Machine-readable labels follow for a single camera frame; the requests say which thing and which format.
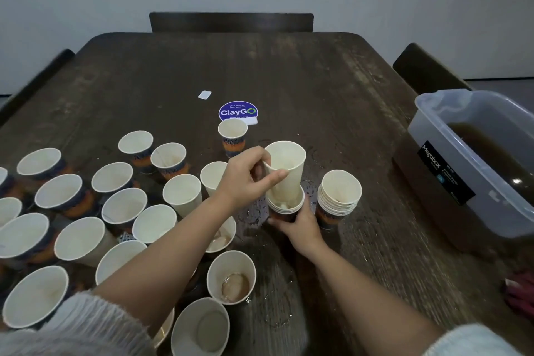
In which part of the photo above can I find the group of paper cups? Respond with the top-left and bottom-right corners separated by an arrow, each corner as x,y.
0,118 -> 251,356

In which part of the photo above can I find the clear plastic storage bin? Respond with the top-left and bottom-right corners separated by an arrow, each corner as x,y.
392,88 -> 534,253

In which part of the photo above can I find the dark wooden chair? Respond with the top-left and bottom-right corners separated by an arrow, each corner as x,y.
392,43 -> 472,94
149,12 -> 315,34

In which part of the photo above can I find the person's right forearm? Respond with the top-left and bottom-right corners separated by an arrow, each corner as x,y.
309,243 -> 522,356

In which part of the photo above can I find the dark red cloth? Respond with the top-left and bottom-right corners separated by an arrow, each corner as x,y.
503,268 -> 534,319

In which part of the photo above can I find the white paper cup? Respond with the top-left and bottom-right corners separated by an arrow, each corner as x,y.
263,140 -> 308,209

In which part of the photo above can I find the person's left hand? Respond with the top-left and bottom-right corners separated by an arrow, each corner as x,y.
212,146 -> 289,215

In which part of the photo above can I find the person's right hand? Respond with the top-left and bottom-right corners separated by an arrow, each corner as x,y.
267,197 -> 328,259

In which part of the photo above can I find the orange blue patterned paper cup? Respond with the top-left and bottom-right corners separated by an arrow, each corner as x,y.
265,185 -> 306,223

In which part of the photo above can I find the patterned paper cup stack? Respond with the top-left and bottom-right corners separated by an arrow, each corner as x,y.
315,170 -> 363,230

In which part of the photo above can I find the round blue sticker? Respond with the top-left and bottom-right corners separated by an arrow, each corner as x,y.
219,100 -> 260,126

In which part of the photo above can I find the person's left forearm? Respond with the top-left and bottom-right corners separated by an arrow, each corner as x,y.
0,201 -> 239,356

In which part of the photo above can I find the dark wooden table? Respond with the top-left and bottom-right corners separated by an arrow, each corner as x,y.
0,32 -> 534,356

